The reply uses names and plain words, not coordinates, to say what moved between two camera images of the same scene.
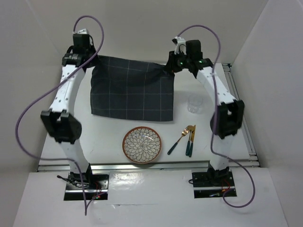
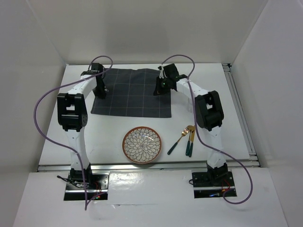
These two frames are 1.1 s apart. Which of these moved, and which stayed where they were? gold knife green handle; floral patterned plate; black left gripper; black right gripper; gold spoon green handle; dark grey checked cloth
Moved: dark grey checked cloth; black left gripper; black right gripper
Stayed: gold spoon green handle; gold knife green handle; floral patterned plate
